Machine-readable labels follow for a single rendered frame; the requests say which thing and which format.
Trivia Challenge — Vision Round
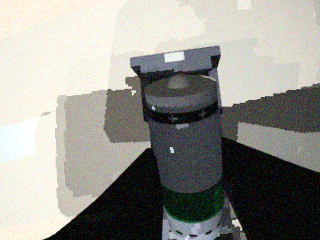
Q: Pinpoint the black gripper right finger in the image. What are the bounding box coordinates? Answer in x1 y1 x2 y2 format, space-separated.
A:
221 137 320 240

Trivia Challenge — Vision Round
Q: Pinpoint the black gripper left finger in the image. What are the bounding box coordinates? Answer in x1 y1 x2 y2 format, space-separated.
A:
41 148 163 240

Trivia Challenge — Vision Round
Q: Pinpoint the grey cylindrical battery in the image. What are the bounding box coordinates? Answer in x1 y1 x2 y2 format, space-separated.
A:
144 75 224 240

